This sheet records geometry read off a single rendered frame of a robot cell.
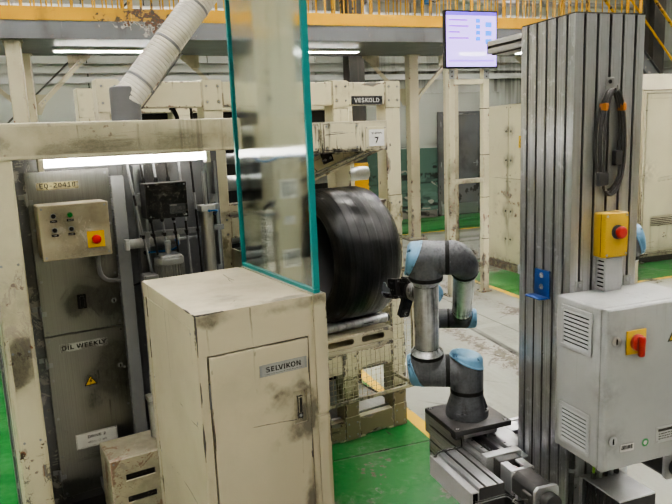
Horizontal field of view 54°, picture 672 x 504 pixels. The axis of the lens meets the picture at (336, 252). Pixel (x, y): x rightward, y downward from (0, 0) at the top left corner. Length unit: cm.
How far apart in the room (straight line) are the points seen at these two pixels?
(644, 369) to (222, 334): 117
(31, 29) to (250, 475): 685
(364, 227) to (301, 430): 102
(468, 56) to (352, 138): 385
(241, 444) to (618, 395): 105
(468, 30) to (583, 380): 529
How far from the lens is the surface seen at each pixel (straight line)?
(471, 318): 251
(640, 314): 197
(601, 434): 202
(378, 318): 294
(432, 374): 234
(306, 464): 205
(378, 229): 273
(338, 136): 313
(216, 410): 186
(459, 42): 686
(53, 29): 824
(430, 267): 217
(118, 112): 279
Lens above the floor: 172
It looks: 10 degrees down
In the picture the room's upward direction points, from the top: 2 degrees counter-clockwise
